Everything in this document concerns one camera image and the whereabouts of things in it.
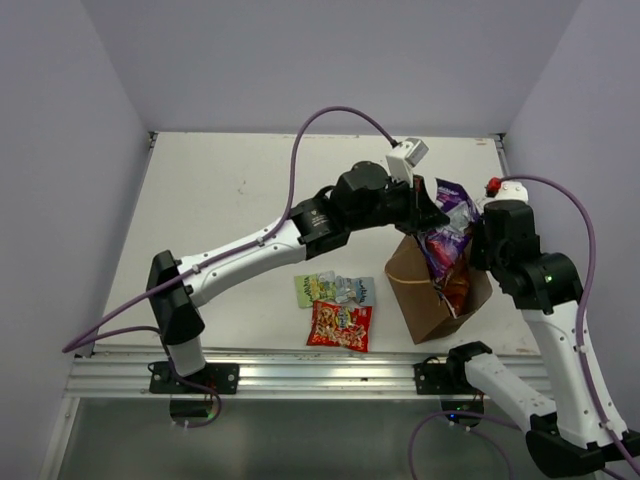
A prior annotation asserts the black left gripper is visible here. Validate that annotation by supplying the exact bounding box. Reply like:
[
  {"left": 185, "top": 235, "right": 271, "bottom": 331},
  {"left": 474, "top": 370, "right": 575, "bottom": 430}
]
[{"left": 349, "top": 172, "right": 450, "bottom": 236}]

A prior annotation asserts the purple snack bag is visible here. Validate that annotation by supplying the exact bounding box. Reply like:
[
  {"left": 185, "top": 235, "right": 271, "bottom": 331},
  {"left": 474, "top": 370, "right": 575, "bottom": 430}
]
[{"left": 417, "top": 178, "right": 480, "bottom": 284}]

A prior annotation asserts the red Doritos chip bag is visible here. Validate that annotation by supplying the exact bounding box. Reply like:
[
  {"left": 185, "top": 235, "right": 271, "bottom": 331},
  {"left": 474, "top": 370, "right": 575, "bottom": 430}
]
[{"left": 438, "top": 254, "right": 471, "bottom": 317}]

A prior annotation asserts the brown paper bag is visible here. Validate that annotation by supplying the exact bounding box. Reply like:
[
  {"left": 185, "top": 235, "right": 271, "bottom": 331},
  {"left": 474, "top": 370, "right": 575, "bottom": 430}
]
[{"left": 384, "top": 237, "right": 493, "bottom": 344}]

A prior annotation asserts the pale blue snack packet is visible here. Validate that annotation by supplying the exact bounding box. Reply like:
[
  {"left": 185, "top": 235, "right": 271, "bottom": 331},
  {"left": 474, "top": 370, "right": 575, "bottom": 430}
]
[{"left": 334, "top": 276, "right": 376, "bottom": 307}]

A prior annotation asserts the red mixed snack bag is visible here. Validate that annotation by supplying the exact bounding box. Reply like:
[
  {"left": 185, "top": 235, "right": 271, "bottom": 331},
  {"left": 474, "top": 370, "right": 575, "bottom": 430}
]
[{"left": 306, "top": 301, "right": 373, "bottom": 353}]

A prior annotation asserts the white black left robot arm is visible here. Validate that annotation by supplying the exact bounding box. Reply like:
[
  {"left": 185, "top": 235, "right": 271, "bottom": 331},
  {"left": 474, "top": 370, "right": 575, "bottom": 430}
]
[{"left": 147, "top": 162, "right": 449, "bottom": 393}]

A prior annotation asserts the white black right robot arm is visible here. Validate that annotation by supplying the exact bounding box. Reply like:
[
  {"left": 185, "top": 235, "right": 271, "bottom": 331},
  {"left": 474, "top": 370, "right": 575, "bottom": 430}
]
[{"left": 445, "top": 200, "right": 639, "bottom": 478}]

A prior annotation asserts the aluminium table edge strip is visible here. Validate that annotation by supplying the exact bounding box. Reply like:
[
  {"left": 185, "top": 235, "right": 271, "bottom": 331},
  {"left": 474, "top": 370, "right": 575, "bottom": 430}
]
[{"left": 493, "top": 133, "right": 508, "bottom": 173}]

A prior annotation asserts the green snack packet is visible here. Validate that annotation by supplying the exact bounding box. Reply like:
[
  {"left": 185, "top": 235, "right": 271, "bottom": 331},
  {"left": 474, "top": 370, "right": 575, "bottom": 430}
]
[{"left": 294, "top": 271, "right": 336, "bottom": 309}]

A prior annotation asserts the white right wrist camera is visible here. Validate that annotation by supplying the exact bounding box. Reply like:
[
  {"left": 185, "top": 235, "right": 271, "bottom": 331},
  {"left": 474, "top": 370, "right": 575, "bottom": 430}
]
[{"left": 483, "top": 177, "right": 529, "bottom": 203}]

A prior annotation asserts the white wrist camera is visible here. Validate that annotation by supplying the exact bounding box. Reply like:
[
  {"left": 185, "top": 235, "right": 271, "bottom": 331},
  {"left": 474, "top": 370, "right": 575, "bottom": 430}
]
[
  {"left": 483, "top": 177, "right": 529, "bottom": 203},
  {"left": 385, "top": 137, "right": 429, "bottom": 184}
]

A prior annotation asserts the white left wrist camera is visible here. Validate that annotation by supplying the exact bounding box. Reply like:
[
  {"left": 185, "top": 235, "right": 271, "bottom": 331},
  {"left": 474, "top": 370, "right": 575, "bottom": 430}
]
[{"left": 385, "top": 137, "right": 429, "bottom": 184}]

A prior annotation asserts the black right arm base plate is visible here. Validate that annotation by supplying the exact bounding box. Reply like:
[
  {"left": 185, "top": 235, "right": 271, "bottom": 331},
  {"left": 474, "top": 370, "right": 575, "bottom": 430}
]
[{"left": 413, "top": 356, "right": 459, "bottom": 395}]

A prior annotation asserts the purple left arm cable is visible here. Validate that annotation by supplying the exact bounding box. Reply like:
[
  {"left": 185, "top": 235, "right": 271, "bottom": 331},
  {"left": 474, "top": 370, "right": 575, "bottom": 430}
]
[{"left": 60, "top": 105, "right": 401, "bottom": 354}]

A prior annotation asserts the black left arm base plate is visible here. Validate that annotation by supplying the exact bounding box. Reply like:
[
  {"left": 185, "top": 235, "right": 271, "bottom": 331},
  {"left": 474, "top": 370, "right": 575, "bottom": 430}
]
[{"left": 147, "top": 361, "right": 240, "bottom": 395}]

